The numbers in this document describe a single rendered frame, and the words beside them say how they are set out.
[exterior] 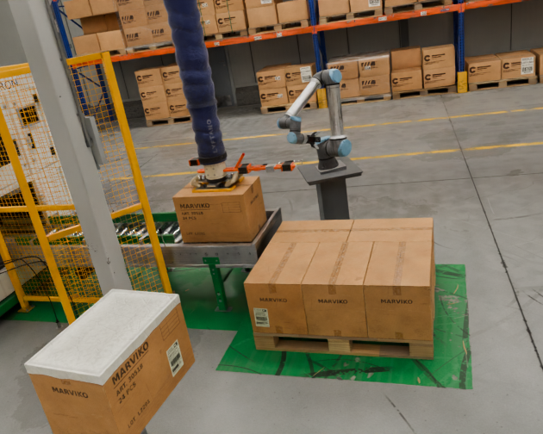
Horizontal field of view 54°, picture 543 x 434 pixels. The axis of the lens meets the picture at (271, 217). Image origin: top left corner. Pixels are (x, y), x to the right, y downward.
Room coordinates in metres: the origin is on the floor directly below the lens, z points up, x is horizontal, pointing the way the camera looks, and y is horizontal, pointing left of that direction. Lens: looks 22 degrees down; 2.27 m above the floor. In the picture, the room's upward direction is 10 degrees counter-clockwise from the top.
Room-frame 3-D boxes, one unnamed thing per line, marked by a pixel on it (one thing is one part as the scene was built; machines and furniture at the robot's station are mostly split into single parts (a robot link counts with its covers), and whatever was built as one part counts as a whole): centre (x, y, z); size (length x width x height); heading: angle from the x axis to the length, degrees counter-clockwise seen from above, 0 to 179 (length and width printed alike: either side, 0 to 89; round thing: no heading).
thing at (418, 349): (3.37, -0.47, 0.07); 1.20 x 1.00 x 0.14; 70
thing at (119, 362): (2.07, 0.82, 0.82); 0.60 x 0.40 x 0.40; 155
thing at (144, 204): (3.56, 1.24, 1.05); 0.87 x 0.10 x 2.10; 122
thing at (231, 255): (3.99, 1.26, 0.50); 2.31 x 0.05 x 0.19; 70
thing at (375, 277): (3.37, -0.47, 0.34); 1.20 x 1.00 x 0.40; 70
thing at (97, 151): (3.29, 1.06, 1.62); 0.20 x 0.05 x 0.30; 70
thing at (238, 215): (4.02, 0.39, 0.75); 0.60 x 0.40 x 0.40; 70
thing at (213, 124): (4.03, 0.37, 1.68); 0.22 x 0.22 x 1.04
